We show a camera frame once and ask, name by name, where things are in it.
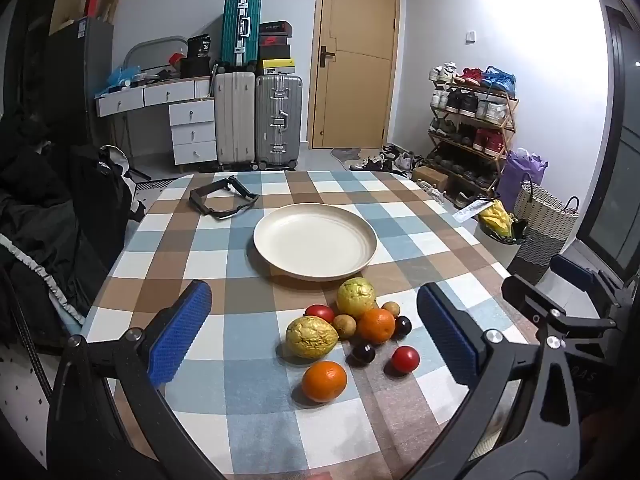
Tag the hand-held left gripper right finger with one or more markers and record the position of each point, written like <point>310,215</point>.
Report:
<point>446,332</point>

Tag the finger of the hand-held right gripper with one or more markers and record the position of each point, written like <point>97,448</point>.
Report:
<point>571,267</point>
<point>522,294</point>

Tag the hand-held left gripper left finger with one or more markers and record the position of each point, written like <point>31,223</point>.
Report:
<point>180,331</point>

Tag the dark purple plum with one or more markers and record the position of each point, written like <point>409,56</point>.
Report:
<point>402,326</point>
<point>363,353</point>

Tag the red tomato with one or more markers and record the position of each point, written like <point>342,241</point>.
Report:
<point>405,359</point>
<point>320,312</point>

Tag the yellow-green guava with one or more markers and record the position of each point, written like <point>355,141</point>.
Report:
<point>356,297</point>

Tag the orange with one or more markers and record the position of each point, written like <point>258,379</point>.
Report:
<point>378,326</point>
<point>324,381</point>

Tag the yellow bumpy fruit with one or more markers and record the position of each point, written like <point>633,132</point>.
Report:
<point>311,337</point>

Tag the cream round plate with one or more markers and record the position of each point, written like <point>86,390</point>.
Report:
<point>315,240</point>

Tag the woven two-tone basket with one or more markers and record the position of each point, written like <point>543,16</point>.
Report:
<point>542,225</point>

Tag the white waste bin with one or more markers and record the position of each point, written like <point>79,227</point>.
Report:
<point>495,250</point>

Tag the brown kiwi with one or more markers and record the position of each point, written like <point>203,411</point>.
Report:
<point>344,326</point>
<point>390,308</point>

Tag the yellow plastic bag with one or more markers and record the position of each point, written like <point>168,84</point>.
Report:
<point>494,215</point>

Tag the purple bag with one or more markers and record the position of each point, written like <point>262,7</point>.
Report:
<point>520,175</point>

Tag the dark glass door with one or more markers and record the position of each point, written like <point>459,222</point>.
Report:
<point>612,160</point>

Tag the small cardboard box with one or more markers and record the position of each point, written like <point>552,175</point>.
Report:
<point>430,177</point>

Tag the black and white striped rug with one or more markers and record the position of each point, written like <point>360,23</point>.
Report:
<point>155,184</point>

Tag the black jacket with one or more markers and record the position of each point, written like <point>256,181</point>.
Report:
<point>45,220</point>

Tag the pile of dark shoes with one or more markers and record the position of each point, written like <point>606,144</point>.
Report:
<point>385,157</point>

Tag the white cloth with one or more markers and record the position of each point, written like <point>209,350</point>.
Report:
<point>117,156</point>

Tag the white desk with drawers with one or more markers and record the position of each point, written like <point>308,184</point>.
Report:
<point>192,132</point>

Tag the grey door mat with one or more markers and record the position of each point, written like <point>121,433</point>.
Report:
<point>347,156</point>

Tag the beige suitcase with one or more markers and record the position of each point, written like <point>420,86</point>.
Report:
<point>234,120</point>

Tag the silver suitcase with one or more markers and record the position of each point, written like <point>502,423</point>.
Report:
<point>278,120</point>

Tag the wooden door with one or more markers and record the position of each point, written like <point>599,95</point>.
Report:
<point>360,90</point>

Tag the blue plastic bag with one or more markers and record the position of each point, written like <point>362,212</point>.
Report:
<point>120,76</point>

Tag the black storage box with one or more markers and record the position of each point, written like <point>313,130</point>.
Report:
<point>196,67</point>

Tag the dark tall cabinet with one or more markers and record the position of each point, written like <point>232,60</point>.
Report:
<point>80,80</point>

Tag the yellow and white shoe box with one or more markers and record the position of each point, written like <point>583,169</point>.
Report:
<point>278,66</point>

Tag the black printed bag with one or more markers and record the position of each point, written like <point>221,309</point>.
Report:
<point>201,46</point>

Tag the plain black shoe box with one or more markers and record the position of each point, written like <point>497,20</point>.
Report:
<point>274,52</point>

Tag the red and black shoe box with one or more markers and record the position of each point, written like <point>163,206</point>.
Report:
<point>274,40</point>

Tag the teal suitcase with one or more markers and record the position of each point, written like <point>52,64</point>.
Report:
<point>240,30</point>

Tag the red flat box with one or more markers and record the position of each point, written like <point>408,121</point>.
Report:
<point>92,4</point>

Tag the grey arched frame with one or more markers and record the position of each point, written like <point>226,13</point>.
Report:
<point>150,46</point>

